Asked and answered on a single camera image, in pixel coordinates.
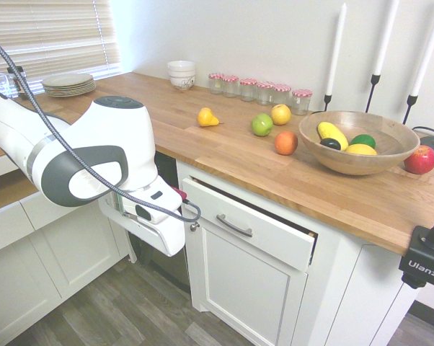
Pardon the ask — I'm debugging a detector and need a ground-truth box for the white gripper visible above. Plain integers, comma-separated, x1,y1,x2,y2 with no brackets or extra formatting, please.
98,176,187,269

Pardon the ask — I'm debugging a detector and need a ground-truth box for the white wooden drawer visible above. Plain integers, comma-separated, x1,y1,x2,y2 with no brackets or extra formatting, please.
180,176,318,272

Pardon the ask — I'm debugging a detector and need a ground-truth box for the white cabinet with wooden countertop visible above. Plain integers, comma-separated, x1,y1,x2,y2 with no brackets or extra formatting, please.
175,158,420,346

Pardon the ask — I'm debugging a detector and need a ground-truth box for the white cabinet unit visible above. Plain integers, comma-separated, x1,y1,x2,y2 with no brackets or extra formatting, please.
0,143,138,346

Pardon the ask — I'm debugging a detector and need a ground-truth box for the yellow pear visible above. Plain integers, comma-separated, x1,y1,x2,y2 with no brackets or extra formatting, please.
197,107,221,128

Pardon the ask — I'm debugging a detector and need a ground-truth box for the green apple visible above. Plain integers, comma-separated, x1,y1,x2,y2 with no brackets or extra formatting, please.
250,113,275,137

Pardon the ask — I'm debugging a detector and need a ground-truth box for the white patterned ceramic bowl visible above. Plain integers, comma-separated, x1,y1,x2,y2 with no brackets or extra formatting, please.
168,74,196,91

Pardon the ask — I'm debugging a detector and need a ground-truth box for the orange fruit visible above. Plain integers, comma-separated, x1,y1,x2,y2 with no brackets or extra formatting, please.
273,130,299,156

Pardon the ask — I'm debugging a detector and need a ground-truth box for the glass jar red checkered lid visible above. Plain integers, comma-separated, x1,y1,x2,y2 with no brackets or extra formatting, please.
291,89,313,116
222,75,240,98
273,84,292,107
239,78,258,102
208,73,224,95
255,81,275,106

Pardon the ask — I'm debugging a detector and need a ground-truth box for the stack of beige plates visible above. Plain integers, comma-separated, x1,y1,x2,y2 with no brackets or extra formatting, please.
41,73,97,98

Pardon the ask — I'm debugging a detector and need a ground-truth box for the plain white ceramic bowl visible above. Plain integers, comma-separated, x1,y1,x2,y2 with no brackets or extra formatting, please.
167,60,197,79

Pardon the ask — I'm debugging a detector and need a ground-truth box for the yellow apple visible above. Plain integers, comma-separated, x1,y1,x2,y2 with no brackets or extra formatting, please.
270,103,292,126

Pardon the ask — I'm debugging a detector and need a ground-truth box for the yellow banana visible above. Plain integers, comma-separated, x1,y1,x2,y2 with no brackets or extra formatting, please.
316,121,350,151

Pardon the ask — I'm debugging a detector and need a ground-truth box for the wooden fruit bowl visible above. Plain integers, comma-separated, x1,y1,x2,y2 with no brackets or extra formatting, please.
298,110,421,177

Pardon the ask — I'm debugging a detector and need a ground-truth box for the beige window blind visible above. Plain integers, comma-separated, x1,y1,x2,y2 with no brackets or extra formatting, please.
0,0,123,79

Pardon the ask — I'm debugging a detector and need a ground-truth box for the yellow lemon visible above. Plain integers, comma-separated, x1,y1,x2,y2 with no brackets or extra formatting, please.
345,143,378,156

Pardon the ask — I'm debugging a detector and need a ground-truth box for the green lime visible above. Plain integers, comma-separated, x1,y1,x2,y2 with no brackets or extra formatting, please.
349,133,377,149

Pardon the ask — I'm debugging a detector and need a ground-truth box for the black Ulanzi clamp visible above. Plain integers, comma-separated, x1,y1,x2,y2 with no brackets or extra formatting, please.
398,225,434,289

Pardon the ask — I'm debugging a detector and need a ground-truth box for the white taper candle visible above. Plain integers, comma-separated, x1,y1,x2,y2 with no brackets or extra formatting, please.
326,2,347,97
373,0,400,76
410,0,434,97

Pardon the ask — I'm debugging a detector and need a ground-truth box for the tall black candle holder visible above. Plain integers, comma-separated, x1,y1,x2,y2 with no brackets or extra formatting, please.
364,74,382,113

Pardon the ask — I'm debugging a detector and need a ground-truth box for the red apple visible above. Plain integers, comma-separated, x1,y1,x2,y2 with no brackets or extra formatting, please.
404,144,434,175

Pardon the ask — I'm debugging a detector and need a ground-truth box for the medium black candle holder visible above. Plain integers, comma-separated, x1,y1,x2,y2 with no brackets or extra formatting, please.
402,94,420,125

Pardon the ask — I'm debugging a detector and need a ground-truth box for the silver drawer handle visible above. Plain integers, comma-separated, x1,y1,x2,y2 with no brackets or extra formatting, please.
216,213,253,238

